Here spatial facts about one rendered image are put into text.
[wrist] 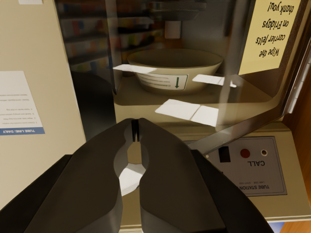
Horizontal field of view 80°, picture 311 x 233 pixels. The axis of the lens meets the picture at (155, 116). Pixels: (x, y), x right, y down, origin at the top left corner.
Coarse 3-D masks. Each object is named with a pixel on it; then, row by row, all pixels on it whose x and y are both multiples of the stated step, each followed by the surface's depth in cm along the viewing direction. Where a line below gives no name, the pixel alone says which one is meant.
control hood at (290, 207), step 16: (272, 128) 30; (288, 128) 30; (288, 144) 29; (288, 160) 29; (288, 176) 28; (288, 192) 27; (304, 192) 27; (128, 208) 26; (272, 208) 27; (288, 208) 27; (304, 208) 27; (128, 224) 26
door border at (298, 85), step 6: (306, 48) 24; (306, 54) 25; (306, 60) 26; (300, 66) 25; (300, 72) 26; (300, 78) 27; (294, 84) 27; (300, 84) 27; (294, 90) 28; (300, 90) 28; (294, 96) 28; (288, 102) 28; (288, 108) 29; (282, 114) 29
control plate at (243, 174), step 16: (240, 144) 29; (256, 144) 29; (272, 144) 29; (240, 160) 28; (256, 160) 28; (272, 160) 28; (240, 176) 28; (256, 176) 28; (272, 176) 28; (256, 192) 27; (272, 192) 27
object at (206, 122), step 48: (96, 0) 10; (144, 0) 11; (192, 0) 13; (240, 0) 15; (96, 48) 11; (144, 48) 12; (192, 48) 14; (240, 48) 17; (288, 48) 22; (96, 96) 12; (144, 96) 14; (192, 96) 16; (240, 96) 21; (288, 96) 27; (192, 144) 19
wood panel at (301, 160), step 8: (304, 88) 34; (304, 96) 34; (296, 104) 35; (304, 104) 34; (296, 112) 35; (304, 112) 34; (288, 120) 37; (296, 120) 35; (304, 120) 34; (296, 128) 36; (304, 128) 34; (296, 136) 36; (304, 136) 34; (296, 144) 36; (304, 144) 34; (304, 152) 34; (304, 160) 34; (304, 168) 34; (304, 176) 34; (288, 224) 38; (296, 224) 36; (304, 224) 34; (280, 232) 41; (288, 232) 38; (296, 232) 36; (304, 232) 34
